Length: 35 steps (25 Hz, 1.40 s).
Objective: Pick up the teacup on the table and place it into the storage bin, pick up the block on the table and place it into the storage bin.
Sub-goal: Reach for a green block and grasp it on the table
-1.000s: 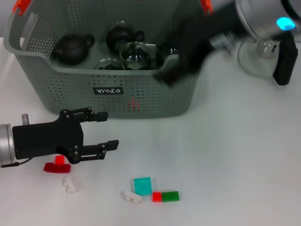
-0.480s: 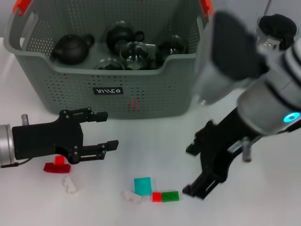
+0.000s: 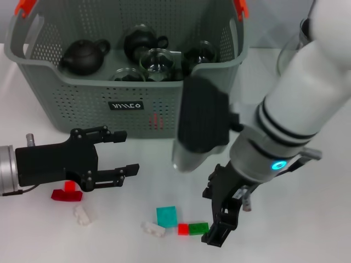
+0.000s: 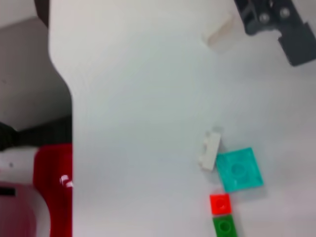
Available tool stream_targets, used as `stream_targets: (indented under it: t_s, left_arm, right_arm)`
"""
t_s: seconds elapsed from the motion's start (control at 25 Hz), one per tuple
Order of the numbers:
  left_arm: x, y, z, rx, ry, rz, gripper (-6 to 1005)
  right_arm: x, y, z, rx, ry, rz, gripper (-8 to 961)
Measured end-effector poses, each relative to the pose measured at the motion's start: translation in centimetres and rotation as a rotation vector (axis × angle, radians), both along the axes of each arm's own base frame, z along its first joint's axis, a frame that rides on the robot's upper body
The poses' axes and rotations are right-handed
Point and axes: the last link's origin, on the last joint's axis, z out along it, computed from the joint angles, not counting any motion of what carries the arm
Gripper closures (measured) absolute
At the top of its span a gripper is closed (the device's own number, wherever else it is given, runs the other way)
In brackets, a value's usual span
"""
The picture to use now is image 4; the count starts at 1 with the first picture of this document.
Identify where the white toy brick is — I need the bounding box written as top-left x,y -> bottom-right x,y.
197,130 -> 222,171

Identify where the green two-stud toy brick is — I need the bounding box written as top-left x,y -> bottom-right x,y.
212,214 -> 238,237

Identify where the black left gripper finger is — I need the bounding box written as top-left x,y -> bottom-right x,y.
234,0 -> 316,67

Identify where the small red toy brick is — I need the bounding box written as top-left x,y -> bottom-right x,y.
209,194 -> 233,215

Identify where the translucent clear toy brick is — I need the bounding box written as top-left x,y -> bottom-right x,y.
202,13 -> 235,49

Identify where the cyan square toy brick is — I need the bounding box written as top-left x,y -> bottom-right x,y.
216,147 -> 264,193

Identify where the red glossy curved panel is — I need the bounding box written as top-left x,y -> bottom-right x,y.
33,144 -> 74,237

